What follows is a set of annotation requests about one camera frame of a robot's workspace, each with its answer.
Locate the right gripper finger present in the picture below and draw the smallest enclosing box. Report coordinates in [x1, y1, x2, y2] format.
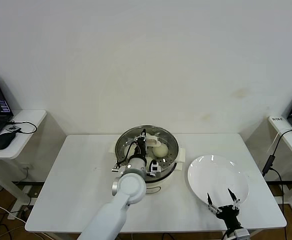
[206, 192, 222, 215]
[227, 188, 243, 211]

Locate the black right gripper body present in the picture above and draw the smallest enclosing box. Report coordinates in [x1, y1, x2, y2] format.
[215, 204, 241, 227]

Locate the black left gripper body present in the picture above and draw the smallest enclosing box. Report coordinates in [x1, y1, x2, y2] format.
[134, 137, 148, 159]

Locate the perforated stainless steel steamer basket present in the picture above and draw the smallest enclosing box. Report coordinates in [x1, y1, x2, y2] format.
[115, 125, 180, 176]

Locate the round white plate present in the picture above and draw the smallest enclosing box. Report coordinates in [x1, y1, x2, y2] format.
[187, 155, 250, 209]

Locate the white electric cooker base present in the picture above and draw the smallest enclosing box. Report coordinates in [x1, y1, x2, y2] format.
[107, 145, 187, 197]

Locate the black computer mouse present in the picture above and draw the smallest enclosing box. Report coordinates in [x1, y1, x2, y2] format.
[0, 131, 19, 151]

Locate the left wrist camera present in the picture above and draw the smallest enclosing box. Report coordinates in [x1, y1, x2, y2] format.
[147, 161, 161, 178]

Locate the black cable with adapter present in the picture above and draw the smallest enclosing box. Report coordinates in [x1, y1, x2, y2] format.
[261, 128, 292, 206]

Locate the white flat cable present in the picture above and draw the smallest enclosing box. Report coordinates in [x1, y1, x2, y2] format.
[266, 126, 292, 155]

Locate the thin black cable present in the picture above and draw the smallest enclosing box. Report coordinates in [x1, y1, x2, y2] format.
[8, 121, 38, 135]

